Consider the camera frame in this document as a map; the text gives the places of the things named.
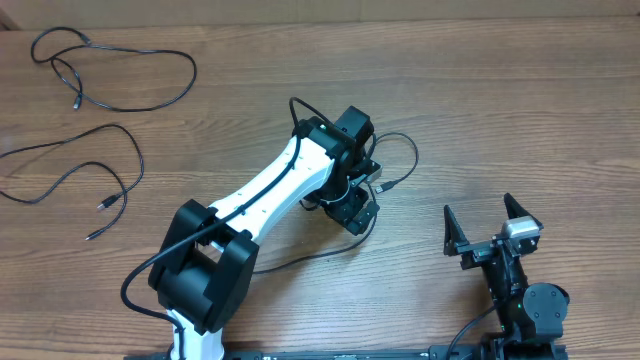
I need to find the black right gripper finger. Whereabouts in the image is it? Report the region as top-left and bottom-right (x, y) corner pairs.
(443, 205), (469, 256)
(503, 193), (544, 230)

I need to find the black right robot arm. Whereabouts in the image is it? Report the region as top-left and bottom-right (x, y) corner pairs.
(443, 193), (570, 359)

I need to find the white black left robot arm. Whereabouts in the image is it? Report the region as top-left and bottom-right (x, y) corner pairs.
(120, 106), (381, 359)

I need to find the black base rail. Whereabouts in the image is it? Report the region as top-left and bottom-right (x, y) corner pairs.
(123, 345), (569, 360)

